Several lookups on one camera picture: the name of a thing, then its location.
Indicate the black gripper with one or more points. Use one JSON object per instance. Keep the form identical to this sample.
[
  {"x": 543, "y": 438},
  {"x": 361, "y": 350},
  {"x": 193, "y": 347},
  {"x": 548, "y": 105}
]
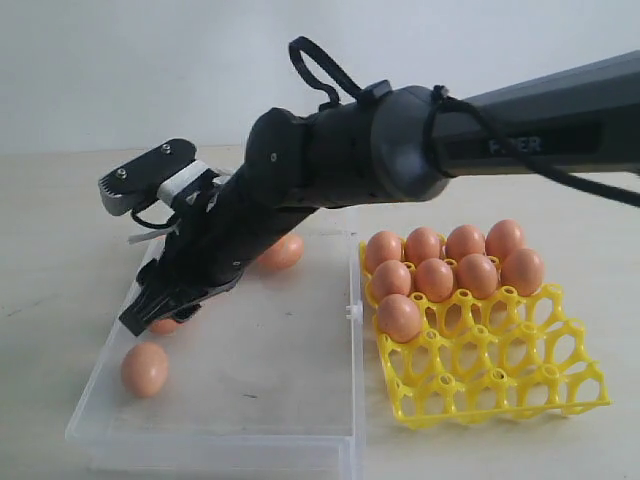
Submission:
[{"x": 195, "y": 265}]

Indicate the brown egg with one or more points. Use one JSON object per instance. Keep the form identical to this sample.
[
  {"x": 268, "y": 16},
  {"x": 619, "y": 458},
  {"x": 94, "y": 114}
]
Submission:
[
  {"x": 523, "y": 270},
  {"x": 464, "y": 240},
  {"x": 505, "y": 237},
  {"x": 382, "y": 246},
  {"x": 284, "y": 254},
  {"x": 435, "y": 279},
  {"x": 145, "y": 369},
  {"x": 399, "y": 318},
  {"x": 477, "y": 274},
  {"x": 391, "y": 277},
  {"x": 164, "y": 326},
  {"x": 421, "y": 244}
]

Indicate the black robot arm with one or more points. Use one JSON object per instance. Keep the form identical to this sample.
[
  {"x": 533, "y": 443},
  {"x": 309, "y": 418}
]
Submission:
[{"x": 386, "y": 146}]

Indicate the clear plastic bin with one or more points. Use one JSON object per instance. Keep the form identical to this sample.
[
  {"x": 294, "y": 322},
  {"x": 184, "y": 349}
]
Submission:
[{"x": 265, "y": 382}]

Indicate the yellow plastic egg tray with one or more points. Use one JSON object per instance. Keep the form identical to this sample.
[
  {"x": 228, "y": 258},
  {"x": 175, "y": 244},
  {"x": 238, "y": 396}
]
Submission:
[{"x": 506, "y": 355}]

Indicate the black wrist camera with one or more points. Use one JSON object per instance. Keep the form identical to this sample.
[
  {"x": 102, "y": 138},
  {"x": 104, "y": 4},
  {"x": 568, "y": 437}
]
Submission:
[{"x": 161, "y": 173}]

